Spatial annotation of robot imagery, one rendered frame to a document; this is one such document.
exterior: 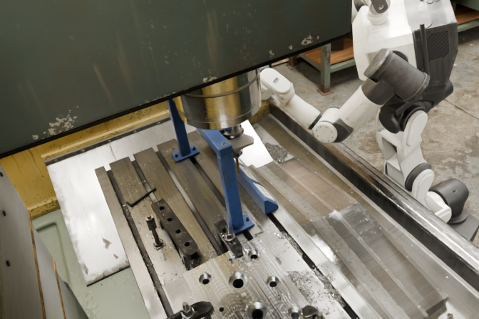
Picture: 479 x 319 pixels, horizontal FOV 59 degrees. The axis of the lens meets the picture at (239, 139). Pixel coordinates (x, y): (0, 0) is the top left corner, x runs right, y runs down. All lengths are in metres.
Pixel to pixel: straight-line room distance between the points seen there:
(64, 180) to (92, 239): 0.29
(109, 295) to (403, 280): 1.00
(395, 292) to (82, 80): 1.15
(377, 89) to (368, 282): 0.60
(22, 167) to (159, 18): 1.47
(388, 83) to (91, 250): 1.22
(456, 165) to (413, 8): 1.74
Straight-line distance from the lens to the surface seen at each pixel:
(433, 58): 1.45
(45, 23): 0.53
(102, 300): 1.66
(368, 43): 1.37
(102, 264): 1.73
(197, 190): 1.49
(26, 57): 0.54
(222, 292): 1.11
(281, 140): 2.05
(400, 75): 1.26
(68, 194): 1.86
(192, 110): 0.72
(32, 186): 2.01
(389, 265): 1.50
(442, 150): 3.15
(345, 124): 1.37
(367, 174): 1.66
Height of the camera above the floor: 1.90
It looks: 37 degrees down
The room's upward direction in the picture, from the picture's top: 8 degrees counter-clockwise
